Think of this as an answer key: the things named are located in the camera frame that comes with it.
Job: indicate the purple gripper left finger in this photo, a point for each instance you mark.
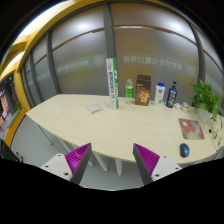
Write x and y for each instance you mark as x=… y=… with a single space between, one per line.
x=70 y=166

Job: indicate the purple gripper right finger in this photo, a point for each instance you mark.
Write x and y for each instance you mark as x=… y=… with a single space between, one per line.
x=152 y=166

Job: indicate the blue black computer mouse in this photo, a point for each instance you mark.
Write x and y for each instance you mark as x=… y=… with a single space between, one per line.
x=184 y=150

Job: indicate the colourful floral mouse pad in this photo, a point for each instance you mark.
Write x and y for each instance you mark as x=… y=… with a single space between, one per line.
x=191 y=129

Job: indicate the light wooden table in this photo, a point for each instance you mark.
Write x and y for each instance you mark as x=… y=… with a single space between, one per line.
x=112 y=133

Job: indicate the small white jar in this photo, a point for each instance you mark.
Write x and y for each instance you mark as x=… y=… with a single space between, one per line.
x=177 y=106

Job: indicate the small white cup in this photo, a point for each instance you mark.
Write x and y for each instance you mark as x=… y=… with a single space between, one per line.
x=184 y=107

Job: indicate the clear green-label plastic bottle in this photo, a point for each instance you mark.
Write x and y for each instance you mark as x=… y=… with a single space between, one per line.
x=129 y=91

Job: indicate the dark blue pump bottle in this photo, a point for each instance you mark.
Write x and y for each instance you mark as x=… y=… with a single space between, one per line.
x=172 y=93

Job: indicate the white shampoo bottle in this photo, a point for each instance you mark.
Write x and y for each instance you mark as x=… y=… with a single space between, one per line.
x=159 y=93

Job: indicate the brown cardboard box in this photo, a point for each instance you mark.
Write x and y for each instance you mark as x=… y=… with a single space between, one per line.
x=143 y=88

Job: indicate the green potted plant white pot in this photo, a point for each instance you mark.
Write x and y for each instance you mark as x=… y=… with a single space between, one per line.
x=208 y=108

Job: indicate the tall white green tube box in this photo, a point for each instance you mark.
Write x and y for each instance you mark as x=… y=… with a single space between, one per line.
x=112 y=82

